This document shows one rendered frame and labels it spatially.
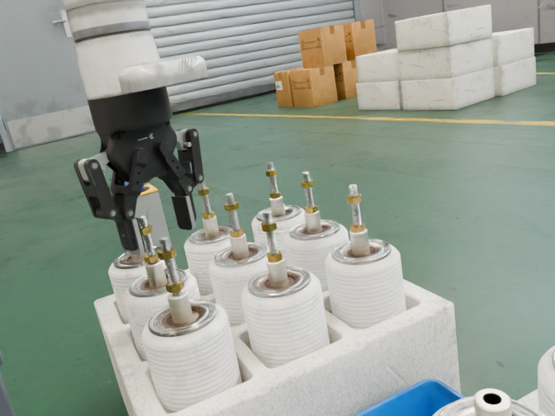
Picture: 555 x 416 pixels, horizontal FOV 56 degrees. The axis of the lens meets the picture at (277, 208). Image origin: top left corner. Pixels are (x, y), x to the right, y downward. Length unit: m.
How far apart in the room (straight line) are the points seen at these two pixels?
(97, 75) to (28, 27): 5.10
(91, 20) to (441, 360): 0.55
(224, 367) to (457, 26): 2.84
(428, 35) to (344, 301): 2.71
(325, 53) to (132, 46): 3.92
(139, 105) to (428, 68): 2.89
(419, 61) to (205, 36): 3.21
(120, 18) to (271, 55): 5.96
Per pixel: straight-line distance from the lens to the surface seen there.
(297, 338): 0.61
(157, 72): 0.46
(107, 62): 0.50
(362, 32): 4.68
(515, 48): 3.68
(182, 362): 0.57
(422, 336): 0.68
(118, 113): 0.50
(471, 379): 0.87
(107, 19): 0.50
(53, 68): 5.59
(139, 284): 0.71
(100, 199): 0.50
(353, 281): 0.64
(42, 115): 5.56
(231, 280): 0.69
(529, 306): 1.06
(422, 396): 0.67
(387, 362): 0.66
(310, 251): 0.73
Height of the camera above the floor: 0.52
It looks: 17 degrees down
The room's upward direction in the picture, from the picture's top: 10 degrees counter-clockwise
